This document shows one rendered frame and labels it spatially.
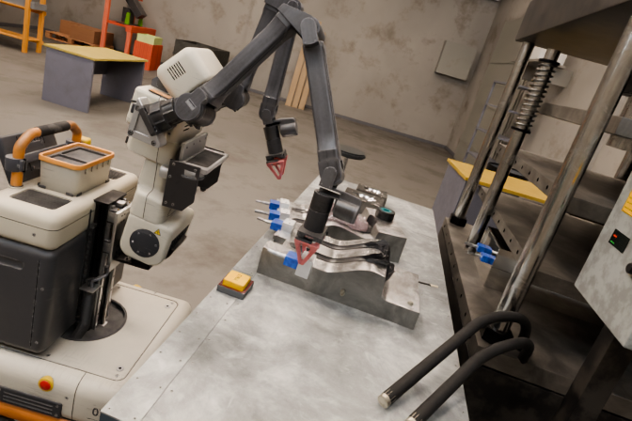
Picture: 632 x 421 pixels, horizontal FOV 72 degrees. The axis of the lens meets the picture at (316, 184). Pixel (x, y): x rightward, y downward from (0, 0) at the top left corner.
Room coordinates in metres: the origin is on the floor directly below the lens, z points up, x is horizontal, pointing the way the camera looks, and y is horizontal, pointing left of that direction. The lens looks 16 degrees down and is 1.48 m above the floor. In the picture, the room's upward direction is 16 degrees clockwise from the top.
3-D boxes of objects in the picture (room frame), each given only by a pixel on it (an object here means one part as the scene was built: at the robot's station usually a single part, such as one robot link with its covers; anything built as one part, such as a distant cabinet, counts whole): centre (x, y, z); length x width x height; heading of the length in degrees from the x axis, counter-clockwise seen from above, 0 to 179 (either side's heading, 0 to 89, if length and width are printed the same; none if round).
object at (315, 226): (1.09, -0.03, 1.06); 0.10 x 0.07 x 0.07; 172
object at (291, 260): (1.09, 0.01, 0.93); 0.13 x 0.05 x 0.05; 82
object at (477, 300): (1.78, -1.11, 0.75); 1.30 x 0.84 x 0.06; 172
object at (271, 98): (1.64, 0.25, 1.40); 0.11 x 0.06 x 0.43; 0
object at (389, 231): (1.67, -0.13, 0.85); 0.50 x 0.26 x 0.11; 100
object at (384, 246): (1.31, -0.15, 0.92); 0.35 x 0.16 x 0.09; 82
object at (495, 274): (1.74, -1.03, 0.87); 0.50 x 0.27 x 0.17; 82
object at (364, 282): (1.30, -0.16, 0.87); 0.50 x 0.26 x 0.14; 82
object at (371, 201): (2.10, -0.25, 0.83); 0.20 x 0.15 x 0.07; 82
